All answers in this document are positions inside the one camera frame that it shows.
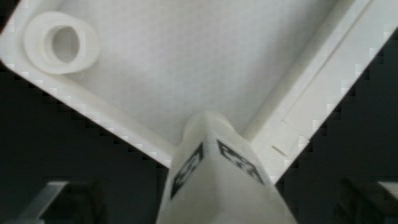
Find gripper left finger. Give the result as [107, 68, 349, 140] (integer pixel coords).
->
[16, 181, 98, 224]

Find white desk top tray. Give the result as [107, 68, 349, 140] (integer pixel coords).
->
[0, 0, 398, 177]

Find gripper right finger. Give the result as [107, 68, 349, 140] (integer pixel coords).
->
[334, 178, 398, 224]

